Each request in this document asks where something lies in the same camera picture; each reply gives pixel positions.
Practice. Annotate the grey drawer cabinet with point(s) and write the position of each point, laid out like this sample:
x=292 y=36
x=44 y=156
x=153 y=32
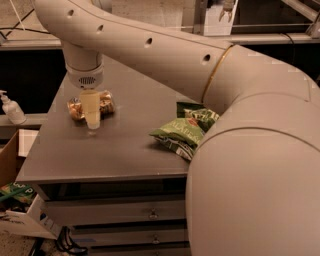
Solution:
x=115 y=191

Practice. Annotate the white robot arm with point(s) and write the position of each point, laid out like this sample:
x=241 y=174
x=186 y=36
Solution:
x=253 y=185

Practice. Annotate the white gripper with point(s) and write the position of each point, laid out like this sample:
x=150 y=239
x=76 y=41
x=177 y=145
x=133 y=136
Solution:
x=85 y=79

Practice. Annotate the green chip bag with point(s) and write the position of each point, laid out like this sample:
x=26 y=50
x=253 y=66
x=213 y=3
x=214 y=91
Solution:
x=183 y=134

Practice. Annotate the cardboard box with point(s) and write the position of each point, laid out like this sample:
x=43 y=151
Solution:
x=21 y=207

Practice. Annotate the white pump bottle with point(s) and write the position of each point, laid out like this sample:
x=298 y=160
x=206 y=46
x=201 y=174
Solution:
x=12 y=109

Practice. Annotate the green packet in box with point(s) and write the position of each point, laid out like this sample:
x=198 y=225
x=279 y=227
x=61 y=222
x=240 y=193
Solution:
x=20 y=192

